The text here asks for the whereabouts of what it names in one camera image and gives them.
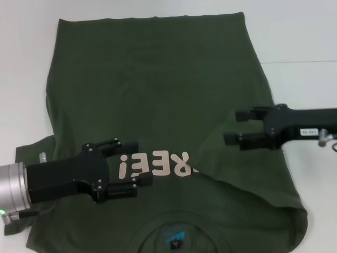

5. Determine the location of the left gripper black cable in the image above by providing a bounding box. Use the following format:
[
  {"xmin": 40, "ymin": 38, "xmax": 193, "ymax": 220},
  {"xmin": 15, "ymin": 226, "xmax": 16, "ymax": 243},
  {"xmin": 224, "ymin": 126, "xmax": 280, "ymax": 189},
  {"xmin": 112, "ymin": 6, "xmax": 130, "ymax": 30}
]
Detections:
[{"xmin": 2, "ymin": 200, "xmax": 57, "ymax": 225}]

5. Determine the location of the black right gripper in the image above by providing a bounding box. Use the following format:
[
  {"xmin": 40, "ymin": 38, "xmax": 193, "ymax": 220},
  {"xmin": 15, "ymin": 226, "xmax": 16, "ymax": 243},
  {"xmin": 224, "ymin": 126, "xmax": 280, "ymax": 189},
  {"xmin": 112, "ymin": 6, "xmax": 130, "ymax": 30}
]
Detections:
[{"xmin": 223, "ymin": 104, "xmax": 337, "ymax": 151}]

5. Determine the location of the dark green printed t-shirt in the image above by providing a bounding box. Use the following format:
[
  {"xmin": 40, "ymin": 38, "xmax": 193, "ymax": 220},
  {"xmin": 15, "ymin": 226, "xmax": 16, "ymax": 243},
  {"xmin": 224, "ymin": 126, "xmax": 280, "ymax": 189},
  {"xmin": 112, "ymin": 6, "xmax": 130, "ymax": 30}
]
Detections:
[{"xmin": 15, "ymin": 11, "xmax": 309, "ymax": 253}]

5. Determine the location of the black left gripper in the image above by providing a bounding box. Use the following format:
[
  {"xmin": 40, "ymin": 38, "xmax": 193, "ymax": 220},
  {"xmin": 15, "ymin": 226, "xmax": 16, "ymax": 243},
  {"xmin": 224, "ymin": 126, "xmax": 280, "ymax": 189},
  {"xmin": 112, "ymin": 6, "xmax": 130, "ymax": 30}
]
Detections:
[{"xmin": 26, "ymin": 137, "xmax": 153, "ymax": 204}]

